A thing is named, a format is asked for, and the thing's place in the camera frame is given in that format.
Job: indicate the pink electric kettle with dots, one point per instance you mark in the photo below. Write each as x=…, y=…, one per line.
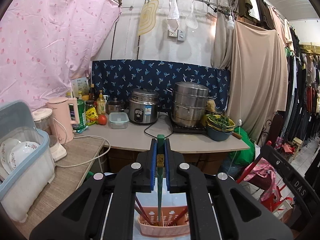
x=65, y=114

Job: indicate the small lidded steel pot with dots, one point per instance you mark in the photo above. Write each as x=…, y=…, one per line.
x=115, y=105

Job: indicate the blue basin with vegetables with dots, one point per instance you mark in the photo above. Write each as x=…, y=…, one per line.
x=219, y=127

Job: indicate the beige hanging curtain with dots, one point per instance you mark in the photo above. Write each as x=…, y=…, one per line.
x=259, y=77

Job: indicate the green bottle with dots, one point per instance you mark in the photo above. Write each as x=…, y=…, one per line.
x=82, y=116

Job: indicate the stainless steel steamer pot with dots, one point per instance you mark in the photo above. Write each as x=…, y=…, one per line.
x=189, y=102

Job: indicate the clear food storage container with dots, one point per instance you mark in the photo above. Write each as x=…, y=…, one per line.
x=118, y=120

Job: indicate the red tomato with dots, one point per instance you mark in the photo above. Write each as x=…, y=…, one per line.
x=102, y=119

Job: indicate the white blender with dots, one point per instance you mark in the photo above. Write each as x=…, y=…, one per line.
x=43, y=119

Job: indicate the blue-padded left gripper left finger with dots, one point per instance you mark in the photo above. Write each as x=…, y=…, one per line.
x=145, y=181

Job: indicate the white dish drainer box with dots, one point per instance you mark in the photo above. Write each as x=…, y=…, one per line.
x=21, y=188

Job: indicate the green bag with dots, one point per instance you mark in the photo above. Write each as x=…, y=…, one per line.
x=246, y=155

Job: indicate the navy floral backsplash cloth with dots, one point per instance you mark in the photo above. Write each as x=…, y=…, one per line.
x=117, y=79

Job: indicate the pink perforated utensil holder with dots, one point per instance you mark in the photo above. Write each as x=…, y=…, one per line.
x=165, y=229

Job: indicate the grey-blue dish drainer lid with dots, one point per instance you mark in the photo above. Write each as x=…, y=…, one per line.
x=17, y=123

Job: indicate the green chopstick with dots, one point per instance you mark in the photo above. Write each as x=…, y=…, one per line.
x=160, y=166

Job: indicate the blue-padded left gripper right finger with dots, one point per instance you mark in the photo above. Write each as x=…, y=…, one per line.
x=175, y=182

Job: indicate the oil bottle yellow label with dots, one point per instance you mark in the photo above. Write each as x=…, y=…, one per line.
x=101, y=104

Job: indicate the yellow cutting board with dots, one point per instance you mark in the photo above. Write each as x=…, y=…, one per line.
x=147, y=19

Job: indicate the silver rice cooker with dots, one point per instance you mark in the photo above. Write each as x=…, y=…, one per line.
x=143, y=106

